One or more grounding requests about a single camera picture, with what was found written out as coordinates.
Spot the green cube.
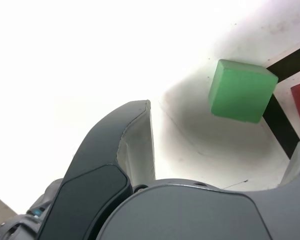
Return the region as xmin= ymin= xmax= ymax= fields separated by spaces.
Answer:
xmin=207 ymin=58 xmax=279 ymax=124

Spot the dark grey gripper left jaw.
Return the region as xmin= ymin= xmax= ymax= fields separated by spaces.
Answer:
xmin=36 ymin=99 xmax=157 ymax=240

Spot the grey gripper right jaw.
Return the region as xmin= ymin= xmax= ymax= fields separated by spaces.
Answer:
xmin=97 ymin=136 xmax=300 ymax=240

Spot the black tape square outline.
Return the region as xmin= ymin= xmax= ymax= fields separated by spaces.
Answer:
xmin=262 ymin=43 xmax=300 ymax=161

